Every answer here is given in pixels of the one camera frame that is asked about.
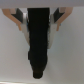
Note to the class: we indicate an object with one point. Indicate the white sliding door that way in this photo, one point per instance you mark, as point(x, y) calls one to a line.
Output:
point(70, 53)

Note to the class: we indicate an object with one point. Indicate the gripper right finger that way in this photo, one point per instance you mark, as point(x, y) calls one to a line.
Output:
point(56, 18)

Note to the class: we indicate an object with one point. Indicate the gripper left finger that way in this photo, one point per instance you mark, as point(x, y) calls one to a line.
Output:
point(20, 18)

